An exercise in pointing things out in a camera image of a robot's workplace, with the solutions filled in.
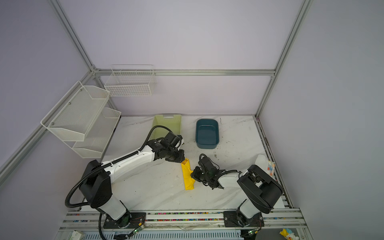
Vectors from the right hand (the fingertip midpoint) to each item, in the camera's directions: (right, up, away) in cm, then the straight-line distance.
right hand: (189, 174), depth 88 cm
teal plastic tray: (+12, +24, +20) cm, 33 cm away
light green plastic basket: (-14, +31, +29) cm, 45 cm away
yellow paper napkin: (0, -3, -3) cm, 4 cm away
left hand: (-3, +10, -5) cm, 12 cm away
